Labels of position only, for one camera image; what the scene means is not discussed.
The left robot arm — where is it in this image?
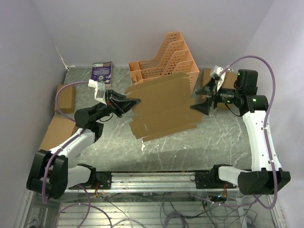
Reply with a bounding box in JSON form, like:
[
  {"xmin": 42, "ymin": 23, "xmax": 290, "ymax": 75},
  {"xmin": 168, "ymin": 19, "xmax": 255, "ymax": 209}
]
[{"xmin": 26, "ymin": 89, "xmax": 140, "ymax": 203}]

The cardboard box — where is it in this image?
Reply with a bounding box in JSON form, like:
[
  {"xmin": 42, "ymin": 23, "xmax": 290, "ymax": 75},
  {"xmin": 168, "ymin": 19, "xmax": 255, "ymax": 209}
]
[
  {"xmin": 58, "ymin": 85, "xmax": 76, "ymax": 114},
  {"xmin": 125, "ymin": 72, "xmax": 203, "ymax": 142},
  {"xmin": 39, "ymin": 116, "xmax": 78, "ymax": 151},
  {"xmin": 201, "ymin": 68, "xmax": 240, "ymax": 93}
]

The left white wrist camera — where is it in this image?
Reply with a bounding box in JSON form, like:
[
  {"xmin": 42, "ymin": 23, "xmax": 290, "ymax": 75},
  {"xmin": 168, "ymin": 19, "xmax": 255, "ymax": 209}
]
[{"xmin": 88, "ymin": 79, "xmax": 106, "ymax": 104}]

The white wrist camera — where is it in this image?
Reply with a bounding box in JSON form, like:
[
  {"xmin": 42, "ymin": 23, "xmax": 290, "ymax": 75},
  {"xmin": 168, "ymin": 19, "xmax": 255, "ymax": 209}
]
[
  {"xmin": 209, "ymin": 66, "xmax": 233, "ymax": 91},
  {"xmin": 88, "ymin": 79, "xmax": 106, "ymax": 104}
]

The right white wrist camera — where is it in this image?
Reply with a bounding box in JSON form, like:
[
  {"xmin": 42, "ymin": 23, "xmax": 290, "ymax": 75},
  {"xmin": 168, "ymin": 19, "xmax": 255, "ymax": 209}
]
[{"xmin": 209, "ymin": 66, "xmax": 233, "ymax": 91}]

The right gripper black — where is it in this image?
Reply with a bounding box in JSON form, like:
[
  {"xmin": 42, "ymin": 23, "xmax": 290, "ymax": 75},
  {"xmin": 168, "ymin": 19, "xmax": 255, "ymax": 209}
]
[{"xmin": 190, "ymin": 77, "xmax": 241, "ymax": 114}]

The purple book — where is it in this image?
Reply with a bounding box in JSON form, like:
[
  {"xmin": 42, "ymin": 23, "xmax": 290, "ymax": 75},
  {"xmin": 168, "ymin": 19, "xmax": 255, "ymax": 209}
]
[{"xmin": 91, "ymin": 61, "xmax": 113, "ymax": 87}]

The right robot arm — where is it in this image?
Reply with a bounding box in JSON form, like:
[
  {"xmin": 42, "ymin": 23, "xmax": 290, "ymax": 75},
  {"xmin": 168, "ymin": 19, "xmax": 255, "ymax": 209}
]
[{"xmin": 191, "ymin": 66, "xmax": 291, "ymax": 195}]

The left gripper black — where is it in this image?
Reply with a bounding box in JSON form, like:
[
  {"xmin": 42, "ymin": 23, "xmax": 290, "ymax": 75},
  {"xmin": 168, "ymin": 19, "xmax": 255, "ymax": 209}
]
[{"xmin": 92, "ymin": 89, "xmax": 141, "ymax": 120}]

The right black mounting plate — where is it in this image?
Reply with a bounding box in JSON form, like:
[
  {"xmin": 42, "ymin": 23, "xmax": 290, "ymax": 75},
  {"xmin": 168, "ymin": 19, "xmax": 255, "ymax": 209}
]
[{"xmin": 194, "ymin": 171, "xmax": 236, "ymax": 190}]

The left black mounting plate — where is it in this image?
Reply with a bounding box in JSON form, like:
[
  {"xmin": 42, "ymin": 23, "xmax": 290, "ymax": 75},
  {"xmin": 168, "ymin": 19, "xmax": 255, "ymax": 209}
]
[{"xmin": 68, "ymin": 171, "xmax": 112, "ymax": 190}]

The black mounting plate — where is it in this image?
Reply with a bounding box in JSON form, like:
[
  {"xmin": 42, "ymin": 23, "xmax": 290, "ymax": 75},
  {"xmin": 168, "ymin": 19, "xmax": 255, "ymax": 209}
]
[
  {"xmin": 194, "ymin": 171, "xmax": 236, "ymax": 190},
  {"xmin": 68, "ymin": 171, "xmax": 112, "ymax": 190}
]

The peach plastic file organizer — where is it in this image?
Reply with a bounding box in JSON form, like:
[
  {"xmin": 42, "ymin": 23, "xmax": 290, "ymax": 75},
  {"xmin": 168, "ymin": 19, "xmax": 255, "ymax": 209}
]
[{"xmin": 128, "ymin": 31, "xmax": 199, "ymax": 91}]

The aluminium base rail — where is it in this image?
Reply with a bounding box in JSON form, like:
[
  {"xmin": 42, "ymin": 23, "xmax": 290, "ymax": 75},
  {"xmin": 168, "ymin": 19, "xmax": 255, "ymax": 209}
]
[{"xmin": 25, "ymin": 172, "xmax": 276, "ymax": 192}]

